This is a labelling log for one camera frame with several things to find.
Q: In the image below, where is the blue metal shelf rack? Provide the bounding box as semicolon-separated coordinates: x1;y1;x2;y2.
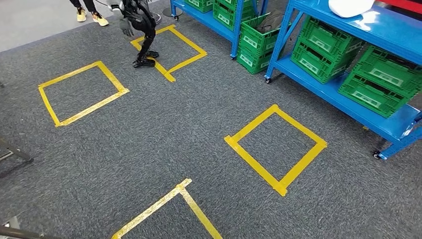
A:
263;0;422;161
170;0;269;60

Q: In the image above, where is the white plastic panel part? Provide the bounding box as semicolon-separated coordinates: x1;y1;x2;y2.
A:
328;0;376;18

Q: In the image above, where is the silver stanchion base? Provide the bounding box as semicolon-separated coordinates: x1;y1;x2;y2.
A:
162;7;183;18

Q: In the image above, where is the black humanoid robot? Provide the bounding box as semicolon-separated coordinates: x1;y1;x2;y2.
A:
107;0;162;69

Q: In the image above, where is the person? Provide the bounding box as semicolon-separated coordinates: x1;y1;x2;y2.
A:
69;0;109;27

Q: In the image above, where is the red barrier belt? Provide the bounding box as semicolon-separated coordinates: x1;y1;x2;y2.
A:
376;0;422;15

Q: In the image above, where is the dark metal frame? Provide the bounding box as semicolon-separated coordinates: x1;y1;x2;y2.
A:
0;136;34;179

